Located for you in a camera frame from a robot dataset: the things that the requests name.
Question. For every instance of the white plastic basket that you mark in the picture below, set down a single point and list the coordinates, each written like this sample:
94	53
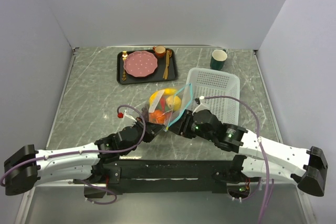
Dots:
210	83

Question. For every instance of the dark green cup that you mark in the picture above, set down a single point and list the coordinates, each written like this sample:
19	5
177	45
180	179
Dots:
218	59

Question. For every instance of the yellow lemon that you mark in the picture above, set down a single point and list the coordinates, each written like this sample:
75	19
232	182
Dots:
173	102

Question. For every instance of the red chili pepper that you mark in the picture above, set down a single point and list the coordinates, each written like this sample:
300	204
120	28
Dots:
162	104

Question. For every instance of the gold knife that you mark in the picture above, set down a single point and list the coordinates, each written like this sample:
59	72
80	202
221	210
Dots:
167	60

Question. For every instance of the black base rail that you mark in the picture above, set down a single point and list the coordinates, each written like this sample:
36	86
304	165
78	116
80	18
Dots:
169	176

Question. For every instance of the gold spoon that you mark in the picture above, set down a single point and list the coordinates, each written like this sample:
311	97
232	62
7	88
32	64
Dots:
170	54

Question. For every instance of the red grape bunch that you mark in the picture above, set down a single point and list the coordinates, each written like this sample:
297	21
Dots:
145	113

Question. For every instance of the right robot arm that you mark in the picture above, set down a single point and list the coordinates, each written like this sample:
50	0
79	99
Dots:
257	156

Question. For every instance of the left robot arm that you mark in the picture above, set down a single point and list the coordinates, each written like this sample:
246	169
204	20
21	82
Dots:
29	167

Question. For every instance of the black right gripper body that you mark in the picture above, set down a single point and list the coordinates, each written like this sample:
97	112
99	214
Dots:
189	129

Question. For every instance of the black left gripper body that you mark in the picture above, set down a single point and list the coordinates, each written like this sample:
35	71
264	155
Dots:
148	134

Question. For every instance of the gold fork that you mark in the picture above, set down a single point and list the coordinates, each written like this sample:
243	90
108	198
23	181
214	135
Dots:
124	57

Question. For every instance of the black serving tray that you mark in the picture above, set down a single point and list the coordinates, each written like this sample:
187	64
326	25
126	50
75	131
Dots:
157	76

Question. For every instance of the orange small cup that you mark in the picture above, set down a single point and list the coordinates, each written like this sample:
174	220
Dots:
159	51

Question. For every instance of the yellow banana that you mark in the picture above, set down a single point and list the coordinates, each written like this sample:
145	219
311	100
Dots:
162	93

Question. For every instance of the pink dotted plate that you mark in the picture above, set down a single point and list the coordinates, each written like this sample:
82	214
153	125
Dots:
141	64

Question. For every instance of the clear zip top bag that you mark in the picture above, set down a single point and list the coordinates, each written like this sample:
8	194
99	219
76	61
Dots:
185	93

